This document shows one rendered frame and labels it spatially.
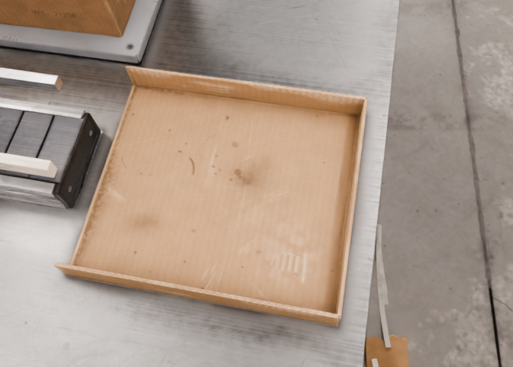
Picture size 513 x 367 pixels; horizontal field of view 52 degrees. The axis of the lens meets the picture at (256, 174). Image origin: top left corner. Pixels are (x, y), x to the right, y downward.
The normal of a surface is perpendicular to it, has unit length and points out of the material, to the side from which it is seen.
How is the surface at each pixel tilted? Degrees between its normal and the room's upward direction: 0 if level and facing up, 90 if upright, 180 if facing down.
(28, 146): 0
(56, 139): 0
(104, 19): 90
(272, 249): 0
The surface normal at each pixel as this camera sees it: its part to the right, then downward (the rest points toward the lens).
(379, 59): -0.05, -0.44
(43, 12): -0.18, 0.89
